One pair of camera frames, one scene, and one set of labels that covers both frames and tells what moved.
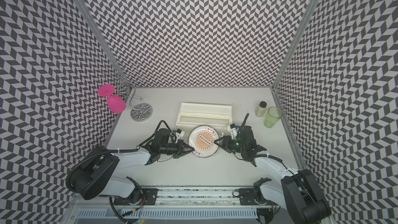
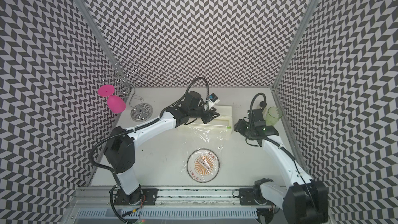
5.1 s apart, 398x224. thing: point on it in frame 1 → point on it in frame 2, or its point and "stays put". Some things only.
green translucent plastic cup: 273,114 stays put
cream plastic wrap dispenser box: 192,115 stays put
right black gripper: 226,143 → 239,127
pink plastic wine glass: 115,103 stays put
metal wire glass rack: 128,75 stays put
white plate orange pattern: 201,139 → 203,165
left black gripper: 181,149 → 209,114
